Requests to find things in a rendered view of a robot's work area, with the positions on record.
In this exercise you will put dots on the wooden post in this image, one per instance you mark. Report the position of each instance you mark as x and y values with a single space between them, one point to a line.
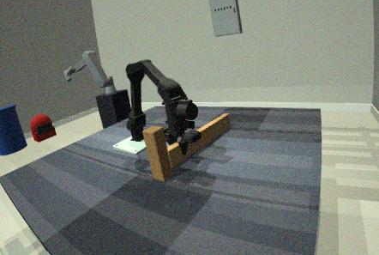
154 139

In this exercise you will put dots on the light wooden board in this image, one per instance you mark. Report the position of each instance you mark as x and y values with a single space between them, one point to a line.
209 132

